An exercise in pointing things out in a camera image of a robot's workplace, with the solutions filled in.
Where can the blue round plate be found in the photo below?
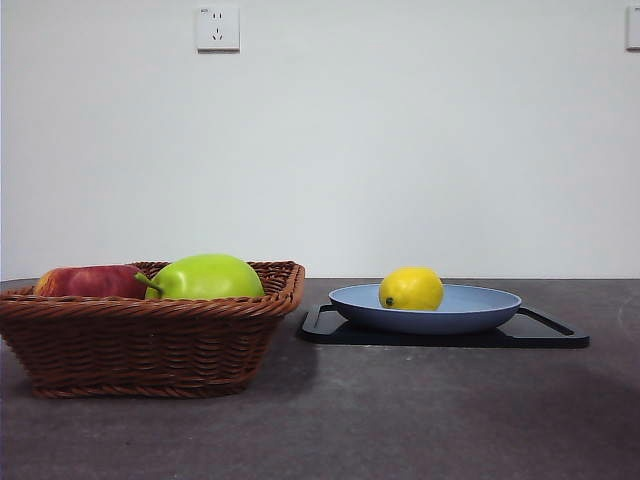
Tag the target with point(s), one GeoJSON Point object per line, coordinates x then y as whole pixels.
{"type": "Point", "coordinates": [425, 320]}

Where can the brown woven wicker basket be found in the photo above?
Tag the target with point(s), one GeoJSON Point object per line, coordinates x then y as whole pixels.
{"type": "Point", "coordinates": [140, 345]}

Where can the white wall socket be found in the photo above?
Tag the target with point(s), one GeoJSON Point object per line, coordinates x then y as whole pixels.
{"type": "Point", "coordinates": [218, 29]}
{"type": "Point", "coordinates": [634, 29]}

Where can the yellow lemon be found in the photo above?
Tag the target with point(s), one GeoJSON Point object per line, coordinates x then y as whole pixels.
{"type": "Point", "coordinates": [411, 287]}

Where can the green apple with stem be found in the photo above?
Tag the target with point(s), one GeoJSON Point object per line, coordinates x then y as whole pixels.
{"type": "Point", "coordinates": [210, 277]}

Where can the black flat tray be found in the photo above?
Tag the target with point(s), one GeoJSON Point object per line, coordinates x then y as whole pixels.
{"type": "Point", "coordinates": [450, 340]}

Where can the red apple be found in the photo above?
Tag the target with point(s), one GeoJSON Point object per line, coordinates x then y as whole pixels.
{"type": "Point", "coordinates": [85, 281]}

